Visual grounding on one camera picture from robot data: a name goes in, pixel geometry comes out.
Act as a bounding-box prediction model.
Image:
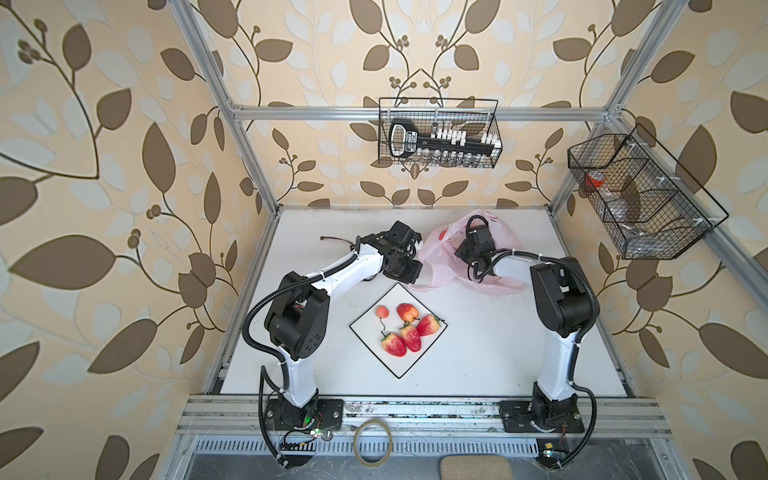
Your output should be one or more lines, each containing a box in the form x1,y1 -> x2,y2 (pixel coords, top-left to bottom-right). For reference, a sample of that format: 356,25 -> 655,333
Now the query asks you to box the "black wire back basket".
377,97 -> 504,170

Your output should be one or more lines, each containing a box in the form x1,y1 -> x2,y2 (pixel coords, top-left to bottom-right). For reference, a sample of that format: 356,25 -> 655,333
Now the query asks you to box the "tape roll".
352,418 -> 395,468

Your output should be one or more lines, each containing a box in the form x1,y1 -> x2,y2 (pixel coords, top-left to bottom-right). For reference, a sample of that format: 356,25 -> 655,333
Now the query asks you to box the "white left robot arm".
241,221 -> 422,428

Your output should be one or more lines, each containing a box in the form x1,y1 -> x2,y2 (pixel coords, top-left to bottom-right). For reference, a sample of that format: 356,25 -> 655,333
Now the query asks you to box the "red fake strawberry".
399,324 -> 422,352
417,314 -> 444,337

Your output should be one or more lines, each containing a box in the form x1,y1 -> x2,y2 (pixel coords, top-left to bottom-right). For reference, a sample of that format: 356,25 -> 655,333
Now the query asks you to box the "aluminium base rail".
176,395 -> 672,439

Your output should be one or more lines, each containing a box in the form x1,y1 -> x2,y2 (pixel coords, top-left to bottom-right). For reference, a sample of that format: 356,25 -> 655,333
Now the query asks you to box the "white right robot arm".
456,214 -> 600,433

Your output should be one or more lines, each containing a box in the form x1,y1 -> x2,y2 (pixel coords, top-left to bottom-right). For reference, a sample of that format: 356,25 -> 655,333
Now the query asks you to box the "brown pad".
439,455 -> 515,480

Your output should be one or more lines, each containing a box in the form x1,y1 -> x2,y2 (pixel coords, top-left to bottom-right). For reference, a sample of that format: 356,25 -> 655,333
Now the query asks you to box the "black wire side basket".
567,124 -> 729,260

